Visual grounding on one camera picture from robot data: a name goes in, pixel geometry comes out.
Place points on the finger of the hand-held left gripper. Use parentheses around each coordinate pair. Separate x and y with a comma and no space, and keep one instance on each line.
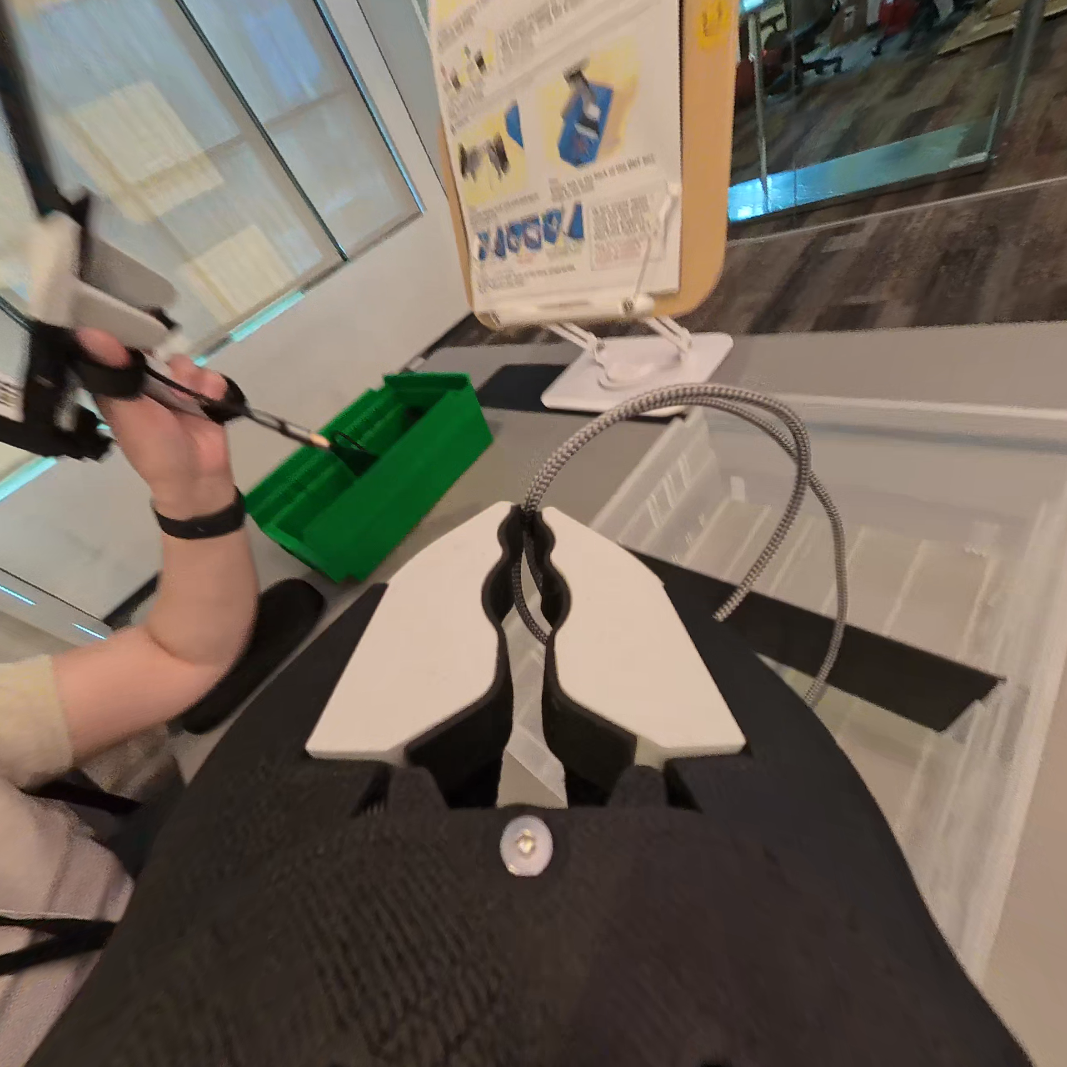
(125,271)
(125,327)

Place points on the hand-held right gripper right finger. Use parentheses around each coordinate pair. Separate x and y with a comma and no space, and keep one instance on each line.
(642,667)

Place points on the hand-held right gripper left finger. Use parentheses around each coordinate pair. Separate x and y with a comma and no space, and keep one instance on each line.
(400,667)

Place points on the green plastic bin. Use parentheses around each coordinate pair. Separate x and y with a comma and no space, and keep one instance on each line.
(400,500)

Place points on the clear plastic box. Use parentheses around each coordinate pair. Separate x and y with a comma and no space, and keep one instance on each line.
(917,542)

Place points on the person's left forearm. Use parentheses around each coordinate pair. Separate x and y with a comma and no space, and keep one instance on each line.
(192,600)

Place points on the person's left hand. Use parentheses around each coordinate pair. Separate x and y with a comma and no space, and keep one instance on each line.
(175,450)

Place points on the black chair armrest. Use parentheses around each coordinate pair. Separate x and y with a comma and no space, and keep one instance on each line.
(267,633)

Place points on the large glass window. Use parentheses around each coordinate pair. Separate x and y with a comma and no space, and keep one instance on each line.
(250,167)

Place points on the black wristband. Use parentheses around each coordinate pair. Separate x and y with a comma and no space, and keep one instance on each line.
(200,523)

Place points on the person's beige clothing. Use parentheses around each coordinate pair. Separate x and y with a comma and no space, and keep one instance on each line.
(50,833)

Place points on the instruction sheet on stand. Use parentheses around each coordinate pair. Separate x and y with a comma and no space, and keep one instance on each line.
(708,167)

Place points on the yellow smiley sticker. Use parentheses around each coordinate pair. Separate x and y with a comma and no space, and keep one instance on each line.
(715,25)

